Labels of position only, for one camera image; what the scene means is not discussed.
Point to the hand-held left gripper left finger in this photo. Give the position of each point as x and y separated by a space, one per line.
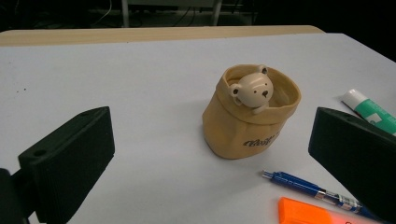
71 161

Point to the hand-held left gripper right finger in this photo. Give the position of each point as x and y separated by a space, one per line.
358 161

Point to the green and white glue stick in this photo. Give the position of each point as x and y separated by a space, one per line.
370 110

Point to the orange highlighter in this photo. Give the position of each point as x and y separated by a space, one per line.
299 213

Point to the tan bear pen holder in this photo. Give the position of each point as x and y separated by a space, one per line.
230 130

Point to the blue pen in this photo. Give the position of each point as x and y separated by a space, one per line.
292 182

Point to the white table mat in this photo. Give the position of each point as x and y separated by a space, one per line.
124 77

